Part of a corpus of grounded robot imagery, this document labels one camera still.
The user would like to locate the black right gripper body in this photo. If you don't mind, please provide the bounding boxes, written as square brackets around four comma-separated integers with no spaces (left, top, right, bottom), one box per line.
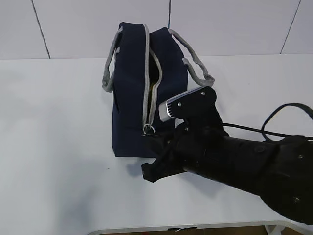
[141,123,229,183]

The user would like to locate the navy blue lunch bag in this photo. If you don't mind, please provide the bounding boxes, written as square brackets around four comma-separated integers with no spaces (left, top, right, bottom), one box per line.
[102,22,215,157]

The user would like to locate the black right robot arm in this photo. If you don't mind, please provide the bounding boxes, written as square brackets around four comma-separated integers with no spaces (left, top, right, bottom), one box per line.
[142,125,313,225]

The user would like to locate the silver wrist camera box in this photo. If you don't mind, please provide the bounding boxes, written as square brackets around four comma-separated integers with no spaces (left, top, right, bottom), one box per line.
[158,86,223,128]

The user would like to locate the black cable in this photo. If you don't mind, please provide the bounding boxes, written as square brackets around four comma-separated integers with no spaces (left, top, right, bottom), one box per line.
[224,102,313,141]

